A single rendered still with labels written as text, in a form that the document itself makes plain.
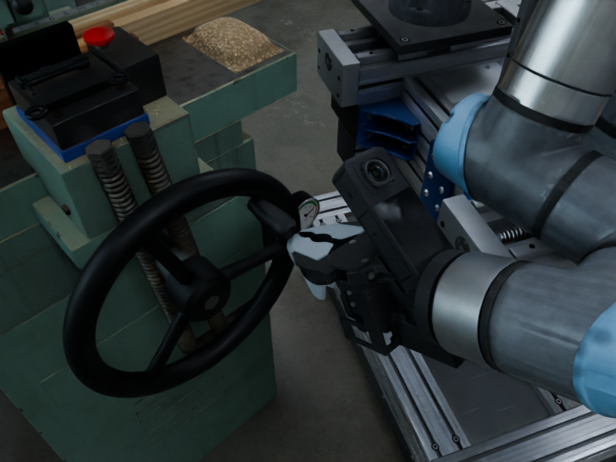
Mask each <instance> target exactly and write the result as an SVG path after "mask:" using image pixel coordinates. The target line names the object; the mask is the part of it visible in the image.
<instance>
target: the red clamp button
mask: <svg viewBox="0 0 616 462"><path fill-rule="evenodd" d="M82 38H83V41H84V42H85V43H86V44H89V45H92V46H96V47H99V46H104V45H106V44H108V43H110V42H111V41H112V40H113V39H114V38H115V32H114V30H113V29H111V28H109V27H103V26H99V27H91V28H89V29H87V30H86V31H85V32H84V33H83V35H82Z"/></svg>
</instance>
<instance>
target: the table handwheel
mask: <svg viewBox="0 0 616 462"><path fill-rule="evenodd" d="M232 196H248V197H253V196H259V197H261V198H262V199H264V200H266V201H268V202H270V203H272V204H274V205H276V206H277V207H279V208H280V209H281V210H283V211H284V212H286V213H287V214H288V215H289V216H291V217H292V218H293V219H294V220H295V223H296V227H297V230H296V233H295V234H298V233H299V232H300V231H301V218H300V213H299V209H298V206H297V204H296V202H295V200H294V198H293V197H292V194H291V193H290V191H289V190H288V189H287V188H286V186H284V185H283V184H282V183H281V182H280V181H278V180H277V179H276V178H274V177H272V176H271V175H269V174H267V173H265V172H262V171H259V170H252V169H247V168H226V169H219V170H210V171H207V172H203V173H200V174H197V175H194V176H192V177H189V178H187V179H184V180H182V181H179V182H177V183H175V184H173V185H172V186H170V187H168V188H166V189H165V190H163V191H161V192H159V193H157V194H156V195H154V196H152V197H151V198H150V199H148V200H147V201H145V202H144V203H143V204H142V205H140V206H139V207H138V208H137V209H135V210H134V211H133V212H132V213H131V214H129V215H128V216H127V217H126V218H125V219H124V220H123V221H122V222H121V223H120V224H118V225H117V226H116V227H115V229H114V230H113V231H112V232H111V233H110V234H109V235H108V236H107V237H106V238H105V239H104V241H103V242H102V243H101V244H100V246H99V247H98V248H97V249H96V250H95V252H94V253H93V254H92V256H91V257H90V259H89V260H88V262H87V263H86V265H85V266H84V268H83V270H82V272H81V274H80V276H79V278H78V280H77V281H76V283H75V285H74V287H73V290H72V292H71V296H70V299H69V301H68V305H67V308H66V312H65V315H64V320H63V327H62V343H63V349H64V354H65V357H66V360H67V362H68V365H69V367H70V369H71V371H72V372H73V374H74V375H75V377H76V378H77V379H78V380H79V381H80V382H81V383H82V384H83V385H84V386H86V387H87V388H89V389H91V390H92V391H95V392H97V393H100V394H102V395H105V396H109V397H115V398H139V397H145V396H149V395H154V394H157V393H161V392H164V391H168V390H170V389H173V388H175V387H178V386H180V385H182V384H183V383H185V382H187V381H189V380H192V379H194V378H195V377H197V376H199V375H201V374H202V373H204V372H205V371H207V370H208V369H210V368H211V367H212V366H214V365H215V364H217V363H218V362H219V361H221V360H222V359H223V358H225V357H226V356H227V355H229V354H230V353H231V352H232V351H233V350H234V349H236V348H237V347H238V346H239V345H240V344H241V343H242V342H243V341H244V340H245V339H246V338H247V337H248V336H249V335H250V334H251V333H252V332H253V331H254V330H255V329H256V327H257V326H258V325H259V324H260V323H261V321H262V320H263V319H264V318H265V316H266V315H267V314H268V312H269V311H270V309H271V308H272V306H273V305H274V303H275V302H276V301H277V300H278V298H279V297H280V295H281V292H282V291H283V289H284V287H285V285H286V283H287V281H288V279H289V278H290V276H291V273H292V269H293V267H294V262H293V261H292V258H291V257H290V255H289V252H288V249H287V241H288V240H289V239H278V238H277V242H275V243H273V244H271V245H269V246H267V247H265V248H263V249H261V250H260V251H258V252H256V253H254V254H252V255H250V256H248V257H246V258H242V259H241V260H239V261H236V262H234V263H232V264H230V265H228V266H225V267H223V268H221V269H218V268H217V267H216V266H215V265H214V264H213V263H212V262H211V261H210V260H209V259H208V258H206V257H204V256H194V257H189V256H188V255H187V254H186V253H185V252H184V251H183V250H182V249H181V248H180V247H179V246H178V245H177V244H176V243H174V242H173V241H172V240H171V238H170V237H169V236H168V235H167V234H166V233H165V232H164V231H163V230H162V229H163V228H164V227H165V226H167V225H169V224H170V223H171V222H173V221H174V220H176V219H177V218H179V217H181V216H182V215H185V214H186V213H188V212H190V211H191V210H193V209H195V208H197V207H199V206H201V205H204V204H208V203H210V202H212V201H216V200H219V199H223V198H226V197H232ZM141 248H144V249H145V250H146V251H147V252H148V253H149V254H150V255H151V256H152V257H153V258H155V259H156V260H154V261H155V266H154V267H155V268H156V270H157V271H158V272H159V274H160V275H161V276H162V277H163V278H164V279H165V280H166V281H165V284H164V293H165V296H166V297H167V298H168V299H169V300H170V302H171V303H172V304H173V305H174V306H175V307H176V308H177V309H178V310H177V312H176V314H175V315H174V317H173V319H172V321H171V323H170V326H169V329H168V331H167V333H166V335H165V336H164V338H163V340H162V342H161V344H160V345H159V348H158V350H157V352H156V353H155V355H154V357H153V359H152V360H151V361H150V363H149V365H148V368H147V369H146V370H144V371H131V372H130V371H123V370H119V369H116V368H112V367H110V366H109V365H107V364H106V363H105V362H104V361H103V360H102V359H101V357H100V355H99V353H98V351H97V347H96V342H95V331H96V324H97V320H98V316H99V313H100V311H101V308H102V306H103V303H104V301H105V297H106V295H107V294H108V293H109V291H110V289H111V287H112V285H113V284H114V282H115V280H116V278H117V277H118V275H119V274H120V273H121V271H122V270H123V268H124V267H125V266H126V264H127V263H128V262H129V261H130V260H131V259H132V258H133V257H134V256H135V255H136V253H137V252H138V251H139V250H140V249H141ZM270 260H272V261H271V264H270V267H269V270H268V272H267V274H266V277H265V278H264V280H263V282H262V283H261V285H260V286H259V288H258V290H257V292H256V293H255V295H254V296H253V297H252V299H251V300H250V302H249V303H248V304H247V306H246V307H245V308H244V309H243V310H242V312H241V313H240V314H239V315H238V316H237V317H236V318H235V319H234V320H233V321H232V322H231V323H230V324H229V325H228V326H227V327H226V328H225V329H224V330H223V331H222V332H221V333H219V334H218V335H217V336H216V337H214V338H213V339H212V340H211V341H209V342H208V343H207V344H205V345H204V346H202V347H200V348H199V349H197V350H196V351H194V352H192V353H191V354H190V355H188V356H186V357H183V358H181V359H179V360H177V361H175V362H172V363H170V364H169V365H166V364H167V362H168V360H169V358H170V356H171V353H172V351H173V349H174V348H175V346H176V344H177V343H178V341H179V339H180V338H181V336H182V333H183V332H184V330H185V328H186V326H187V325H188V323H189V322H201V321H205V320H208V319H210V318H212V317H213V316H215V315H216V314H218V313H219V312H220V311H221V310H222V309H223V308H224V306H225V305H226V303H227V301H228V299H229V296H230V292H231V282H230V281H232V280H233V279H235V278H237V277H239V276H241V275H243V274H244V273H246V272H248V271H250V270H252V269H254V268H256V267H257V266H259V265H261V264H263V263H265V262H267V261H270Z"/></svg>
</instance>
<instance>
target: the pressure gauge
mask: <svg viewBox="0 0 616 462"><path fill-rule="evenodd" d="M292 197H293V198H294V200H295V202H296V204H297V206H298V209H299V213H300V218H301V230H303V229H306V228H308V227H309V226H310V225H311V224H312V223H313V222H314V220H315V219H316V217H317V216H318V214H319V211H320V203H319V201H318V200H317V199H315V198H313V197H312V195H310V194H309V193H308V192H306V191H298V192H295V193H293V194H292ZM312 209H313V210H312ZM311 210H312V211H311ZM310 211H311V212H310ZM309 212H310V213H309ZM308 213H309V214H308ZM305 214H307V217H305V216H304V215H305Z"/></svg>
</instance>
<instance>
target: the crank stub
mask: <svg viewBox="0 0 616 462"><path fill-rule="evenodd" d="M247 208H248V209H249V210H250V211H251V212H252V214H253V215H254V216H255V217H256V218H257V219H258V220H259V221H260V223H261V224H263V225H264V226H265V227H266V228H267V229H268V230H269V231H270V232H271V234H273V235H274V236H275V237H277V238H278V239H290V238H292V237H293V236H294V235H295V233H296V230H297V227H296V223H295V220H294V219H293V218H292V217H291V216H289V215H288V214H287V213H286V212H284V211H283V210H281V209H280V208H279V207H277V206H276V205H274V204H272V203H270V202H268V201H266V200H264V199H262V198H261V197H259V196H257V195H256V196H253V197H252V198H250V200H249V201H248V203H247Z"/></svg>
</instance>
